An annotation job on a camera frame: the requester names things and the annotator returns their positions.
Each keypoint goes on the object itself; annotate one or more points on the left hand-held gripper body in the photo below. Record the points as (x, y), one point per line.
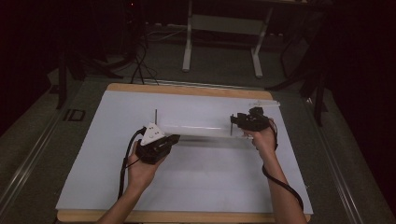
(152, 146)

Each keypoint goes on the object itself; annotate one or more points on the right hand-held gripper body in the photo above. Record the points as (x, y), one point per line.
(257, 121)

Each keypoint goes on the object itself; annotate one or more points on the person's right hand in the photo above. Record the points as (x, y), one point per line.
(264, 141)

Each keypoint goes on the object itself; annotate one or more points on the person's left hand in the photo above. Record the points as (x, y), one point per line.
(141, 174)

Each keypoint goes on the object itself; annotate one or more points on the pale blue table mat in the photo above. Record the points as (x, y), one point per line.
(202, 180)

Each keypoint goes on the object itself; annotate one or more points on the wooden table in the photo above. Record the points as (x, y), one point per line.
(186, 90)

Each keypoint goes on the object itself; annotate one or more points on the black metal stand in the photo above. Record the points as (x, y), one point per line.
(319, 93)
(62, 84)

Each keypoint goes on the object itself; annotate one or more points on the black floor socket plate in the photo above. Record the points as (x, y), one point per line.
(74, 115)

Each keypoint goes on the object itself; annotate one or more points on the white metal desk frame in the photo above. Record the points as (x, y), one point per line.
(186, 53)

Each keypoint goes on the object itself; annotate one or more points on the metal floor rail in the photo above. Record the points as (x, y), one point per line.
(336, 161)
(25, 168)

